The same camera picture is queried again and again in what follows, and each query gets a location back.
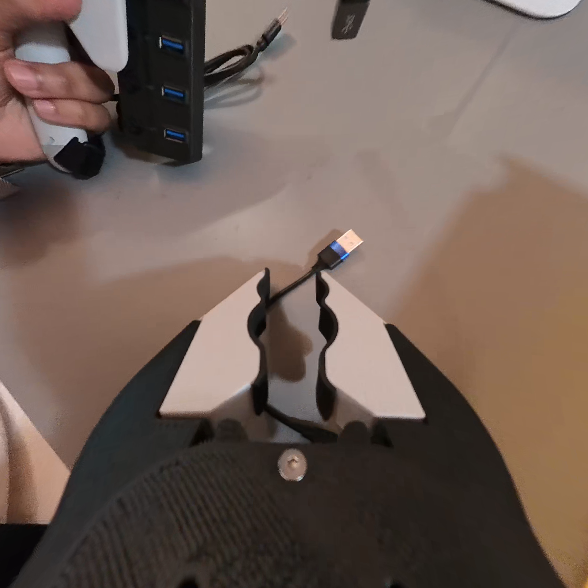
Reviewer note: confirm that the silver mesh wristwatch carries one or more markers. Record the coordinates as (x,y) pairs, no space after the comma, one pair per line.
(9,181)

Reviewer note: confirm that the person's left hand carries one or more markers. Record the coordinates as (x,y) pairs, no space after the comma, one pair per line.
(59,85)

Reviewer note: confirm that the grey desk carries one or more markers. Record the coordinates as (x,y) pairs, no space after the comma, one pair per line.
(413,160)

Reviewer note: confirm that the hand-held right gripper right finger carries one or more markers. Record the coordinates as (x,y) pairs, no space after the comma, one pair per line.
(372,367)

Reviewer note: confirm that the black multi-port USB hub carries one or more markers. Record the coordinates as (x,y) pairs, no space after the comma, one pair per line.
(160,69)

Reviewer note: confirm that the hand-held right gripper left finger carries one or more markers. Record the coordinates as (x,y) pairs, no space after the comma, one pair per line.
(216,367)

